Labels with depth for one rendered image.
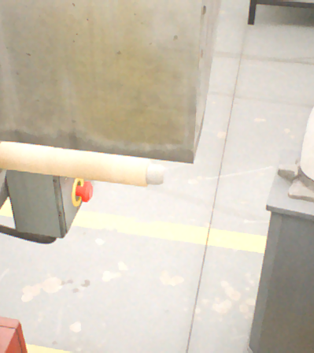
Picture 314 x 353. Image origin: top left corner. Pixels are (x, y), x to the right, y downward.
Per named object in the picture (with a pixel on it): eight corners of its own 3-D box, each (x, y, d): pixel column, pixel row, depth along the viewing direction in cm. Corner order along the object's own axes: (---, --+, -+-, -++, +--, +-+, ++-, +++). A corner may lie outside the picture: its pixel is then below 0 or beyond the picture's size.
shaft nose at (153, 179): (151, 167, 64) (147, 186, 63) (148, 160, 62) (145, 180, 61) (168, 169, 64) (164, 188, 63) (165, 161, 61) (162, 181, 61)
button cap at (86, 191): (69, 204, 103) (67, 188, 101) (76, 191, 106) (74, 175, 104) (88, 207, 103) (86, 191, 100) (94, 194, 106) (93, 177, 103)
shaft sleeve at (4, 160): (10, 147, 67) (3, 172, 66) (0, 137, 64) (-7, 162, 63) (152, 165, 65) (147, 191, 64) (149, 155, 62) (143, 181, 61)
